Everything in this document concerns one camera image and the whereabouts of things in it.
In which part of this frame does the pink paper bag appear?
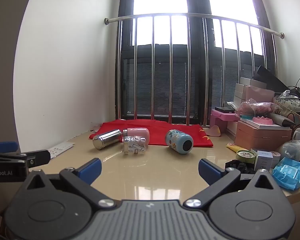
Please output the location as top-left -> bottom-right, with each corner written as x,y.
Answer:
242,85 -> 276,105

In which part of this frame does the black hair scrunchie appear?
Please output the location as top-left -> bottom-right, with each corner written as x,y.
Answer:
225,159 -> 256,175

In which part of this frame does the blue wipes packet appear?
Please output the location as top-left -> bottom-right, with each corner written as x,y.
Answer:
271,157 -> 300,191

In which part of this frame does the clear plastic bag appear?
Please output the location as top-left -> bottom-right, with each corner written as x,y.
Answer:
281,139 -> 300,161

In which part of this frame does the flat black box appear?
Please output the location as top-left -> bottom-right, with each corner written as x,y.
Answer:
215,106 -> 237,113

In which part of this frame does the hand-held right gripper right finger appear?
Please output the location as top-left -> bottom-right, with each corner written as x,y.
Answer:
183,158 -> 278,210

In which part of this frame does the red cloth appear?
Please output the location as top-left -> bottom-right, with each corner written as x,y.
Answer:
89,120 -> 214,148

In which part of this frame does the yellow tube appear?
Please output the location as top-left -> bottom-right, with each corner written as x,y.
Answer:
226,142 -> 243,153

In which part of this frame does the plastic bag of pink items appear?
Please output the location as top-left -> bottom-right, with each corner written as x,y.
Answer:
227,98 -> 278,118

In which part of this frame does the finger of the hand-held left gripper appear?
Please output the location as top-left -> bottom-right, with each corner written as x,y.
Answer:
0,150 -> 51,167
0,141 -> 19,153

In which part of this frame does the white remote control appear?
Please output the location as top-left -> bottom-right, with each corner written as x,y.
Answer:
47,141 -> 76,159

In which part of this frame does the round green tin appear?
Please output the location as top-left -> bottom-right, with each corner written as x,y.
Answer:
236,149 -> 257,165

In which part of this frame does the large salmon pink box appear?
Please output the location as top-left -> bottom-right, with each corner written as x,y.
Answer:
234,121 -> 293,152

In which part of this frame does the blue cartoon print cup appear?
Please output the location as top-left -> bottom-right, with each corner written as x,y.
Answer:
165,129 -> 194,154

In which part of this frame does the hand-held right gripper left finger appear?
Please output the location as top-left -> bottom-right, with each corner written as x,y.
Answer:
23,158 -> 116,210

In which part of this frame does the stack of white boxes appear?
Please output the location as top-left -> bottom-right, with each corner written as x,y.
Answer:
233,77 -> 267,108

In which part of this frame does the black window frame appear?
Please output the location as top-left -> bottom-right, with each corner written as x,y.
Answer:
117,0 -> 278,126

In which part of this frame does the flat white box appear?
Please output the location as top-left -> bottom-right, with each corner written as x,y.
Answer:
240,118 -> 291,131

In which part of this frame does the pink scalloped item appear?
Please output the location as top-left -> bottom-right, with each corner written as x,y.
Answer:
252,116 -> 273,126

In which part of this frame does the stainless steel cup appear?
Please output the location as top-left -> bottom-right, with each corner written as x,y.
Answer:
92,129 -> 123,151

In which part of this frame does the floral fabric bag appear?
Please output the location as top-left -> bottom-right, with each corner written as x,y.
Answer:
274,94 -> 300,113

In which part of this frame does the steel window railing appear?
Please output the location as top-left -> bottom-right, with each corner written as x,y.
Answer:
104,12 -> 285,127

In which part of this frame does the small white carton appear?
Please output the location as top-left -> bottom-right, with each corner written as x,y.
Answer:
254,150 -> 281,170

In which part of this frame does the black paper bag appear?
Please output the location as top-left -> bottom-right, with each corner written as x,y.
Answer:
252,65 -> 296,93

